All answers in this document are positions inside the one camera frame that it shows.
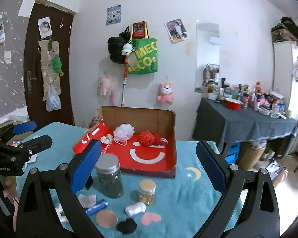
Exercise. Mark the red cardboard box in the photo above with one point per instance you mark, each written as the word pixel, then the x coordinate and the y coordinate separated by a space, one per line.
pixel 154 161

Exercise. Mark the round beige powder puff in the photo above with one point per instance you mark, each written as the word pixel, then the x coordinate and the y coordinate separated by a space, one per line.
pixel 106 218

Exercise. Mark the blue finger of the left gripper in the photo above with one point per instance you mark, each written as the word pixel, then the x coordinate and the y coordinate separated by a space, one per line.
pixel 9 131
pixel 30 147

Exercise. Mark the white plastic bag on door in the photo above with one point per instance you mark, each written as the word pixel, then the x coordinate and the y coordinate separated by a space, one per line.
pixel 53 101

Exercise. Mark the blue wall notice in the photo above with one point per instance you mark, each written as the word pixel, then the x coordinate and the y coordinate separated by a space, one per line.
pixel 113 15

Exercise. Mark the mop handle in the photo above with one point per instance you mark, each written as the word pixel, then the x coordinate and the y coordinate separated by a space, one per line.
pixel 124 81

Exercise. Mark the green plush dinosaur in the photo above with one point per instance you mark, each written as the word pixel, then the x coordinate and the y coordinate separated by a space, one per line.
pixel 57 65

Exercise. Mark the grey tablecloth side table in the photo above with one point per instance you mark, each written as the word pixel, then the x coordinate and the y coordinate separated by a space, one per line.
pixel 215 122

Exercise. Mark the pink plush fox on wall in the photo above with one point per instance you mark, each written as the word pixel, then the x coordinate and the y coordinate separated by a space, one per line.
pixel 165 93

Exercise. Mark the green tote bag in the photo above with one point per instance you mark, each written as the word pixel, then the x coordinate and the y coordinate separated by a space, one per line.
pixel 143 57

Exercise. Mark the photo poster on wall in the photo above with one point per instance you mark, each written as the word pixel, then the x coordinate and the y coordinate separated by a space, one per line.
pixel 176 30

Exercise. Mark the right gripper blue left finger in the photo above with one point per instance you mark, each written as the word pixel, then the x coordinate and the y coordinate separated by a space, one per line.
pixel 36 215

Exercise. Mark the black fluffy scrunchie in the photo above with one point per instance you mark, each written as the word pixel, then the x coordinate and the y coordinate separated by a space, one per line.
pixel 128 226

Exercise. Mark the pink plush rabbit on wall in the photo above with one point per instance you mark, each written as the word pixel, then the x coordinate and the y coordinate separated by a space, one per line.
pixel 104 84

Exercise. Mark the beige hanging door organizer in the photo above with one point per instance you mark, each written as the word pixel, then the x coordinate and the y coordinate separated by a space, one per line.
pixel 48 49

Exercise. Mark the crumpled white tissue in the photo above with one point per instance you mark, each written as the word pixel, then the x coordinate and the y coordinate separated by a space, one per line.
pixel 87 201

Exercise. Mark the white rolled sock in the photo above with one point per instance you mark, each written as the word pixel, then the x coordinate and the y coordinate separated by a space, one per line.
pixel 136 208

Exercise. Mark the brown wooden door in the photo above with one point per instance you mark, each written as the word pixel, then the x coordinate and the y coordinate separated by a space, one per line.
pixel 47 23

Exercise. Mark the large jar of tea leaves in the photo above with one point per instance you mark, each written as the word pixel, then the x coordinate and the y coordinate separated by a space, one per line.
pixel 109 175

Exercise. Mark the black bag on wall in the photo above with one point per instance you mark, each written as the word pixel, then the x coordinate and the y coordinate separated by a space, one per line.
pixel 115 46

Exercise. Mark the person's left hand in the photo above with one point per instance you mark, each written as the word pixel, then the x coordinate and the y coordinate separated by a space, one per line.
pixel 10 188

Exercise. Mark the small jar of gold beads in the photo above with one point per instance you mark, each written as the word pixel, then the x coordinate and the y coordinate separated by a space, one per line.
pixel 147 192

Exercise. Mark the white mesh bath pouf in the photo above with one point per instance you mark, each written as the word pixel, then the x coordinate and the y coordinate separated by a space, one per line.
pixel 122 134

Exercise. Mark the wall mirror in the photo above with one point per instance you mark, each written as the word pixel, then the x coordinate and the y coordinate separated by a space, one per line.
pixel 208 55

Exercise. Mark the red bowl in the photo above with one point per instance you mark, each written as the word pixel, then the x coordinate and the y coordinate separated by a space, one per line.
pixel 233 104

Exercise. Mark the white plush bear keychain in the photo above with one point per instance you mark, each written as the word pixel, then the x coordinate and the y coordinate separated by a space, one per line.
pixel 127 49

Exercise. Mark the blue white tissue pack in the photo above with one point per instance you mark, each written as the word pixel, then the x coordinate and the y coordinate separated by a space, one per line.
pixel 100 205

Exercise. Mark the woven basket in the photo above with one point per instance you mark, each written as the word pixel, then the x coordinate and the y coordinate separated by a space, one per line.
pixel 250 154

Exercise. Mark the white refrigerator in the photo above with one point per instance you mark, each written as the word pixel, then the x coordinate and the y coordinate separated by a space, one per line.
pixel 285 82

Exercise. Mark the red knitted item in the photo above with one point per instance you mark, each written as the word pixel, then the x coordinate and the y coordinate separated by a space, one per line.
pixel 159 140

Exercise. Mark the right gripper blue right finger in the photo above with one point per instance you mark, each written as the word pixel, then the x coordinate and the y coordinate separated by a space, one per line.
pixel 259 216

